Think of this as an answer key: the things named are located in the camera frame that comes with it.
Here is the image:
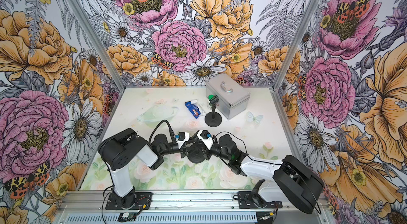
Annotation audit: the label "silver aluminium first aid case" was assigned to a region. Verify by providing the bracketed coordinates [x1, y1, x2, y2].
[206, 74, 250, 120]

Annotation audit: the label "left black corrugated cable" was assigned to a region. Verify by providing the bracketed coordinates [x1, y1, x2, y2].
[148, 120, 176, 143]

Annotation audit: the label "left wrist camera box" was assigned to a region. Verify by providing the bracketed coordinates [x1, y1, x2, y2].
[175, 132, 190, 143]

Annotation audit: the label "white bottle green cap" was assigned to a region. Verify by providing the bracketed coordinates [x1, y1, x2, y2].
[207, 94, 214, 109]

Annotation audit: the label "blue white bandage packet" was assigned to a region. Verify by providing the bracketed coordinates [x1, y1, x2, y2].
[184, 100, 202, 119]

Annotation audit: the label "white perforated cable tray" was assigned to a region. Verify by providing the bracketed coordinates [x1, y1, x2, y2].
[65, 211, 258, 224]

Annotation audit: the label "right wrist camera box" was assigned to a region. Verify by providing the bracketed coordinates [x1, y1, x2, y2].
[197, 130, 214, 150]

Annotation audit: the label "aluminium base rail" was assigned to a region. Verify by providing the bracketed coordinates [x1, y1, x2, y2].
[60, 189, 331, 213]

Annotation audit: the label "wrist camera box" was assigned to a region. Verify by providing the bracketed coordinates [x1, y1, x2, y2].
[175, 132, 190, 143]
[197, 130, 214, 150]

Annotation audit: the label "black round stand base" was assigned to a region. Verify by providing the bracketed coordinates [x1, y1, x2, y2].
[205, 112, 222, 128]

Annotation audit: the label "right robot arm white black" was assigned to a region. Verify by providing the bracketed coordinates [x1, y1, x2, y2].
[191, 130, 324, 214]

